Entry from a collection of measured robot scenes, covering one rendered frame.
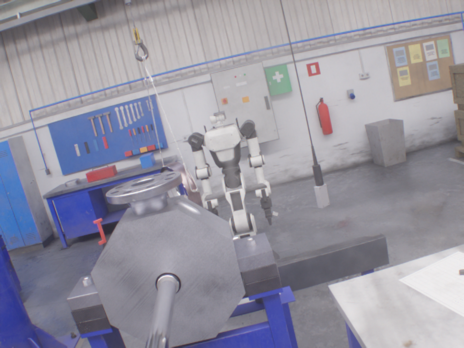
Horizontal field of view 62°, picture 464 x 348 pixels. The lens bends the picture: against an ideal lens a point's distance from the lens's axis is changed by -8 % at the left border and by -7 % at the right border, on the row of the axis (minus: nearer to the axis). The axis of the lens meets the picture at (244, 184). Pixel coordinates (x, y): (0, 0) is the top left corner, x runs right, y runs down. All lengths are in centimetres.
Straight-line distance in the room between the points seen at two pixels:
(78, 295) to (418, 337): 109
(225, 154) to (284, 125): 348
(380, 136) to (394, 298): 512
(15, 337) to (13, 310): 20
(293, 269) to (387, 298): 54
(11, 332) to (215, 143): 206
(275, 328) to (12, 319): 223
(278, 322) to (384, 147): 520
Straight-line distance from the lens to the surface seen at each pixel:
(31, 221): 693
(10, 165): 685
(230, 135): 318
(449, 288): 149
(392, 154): 660
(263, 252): 138
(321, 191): 230
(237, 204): 330
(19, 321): 335
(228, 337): 153
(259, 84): 623
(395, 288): 151
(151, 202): 134
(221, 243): 134
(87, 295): 148
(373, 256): 193
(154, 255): 136
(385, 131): 647
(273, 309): 149
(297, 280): 187
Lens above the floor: 164
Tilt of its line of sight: 13 degrees down
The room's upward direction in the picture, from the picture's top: 13 degrees counter-clockwise
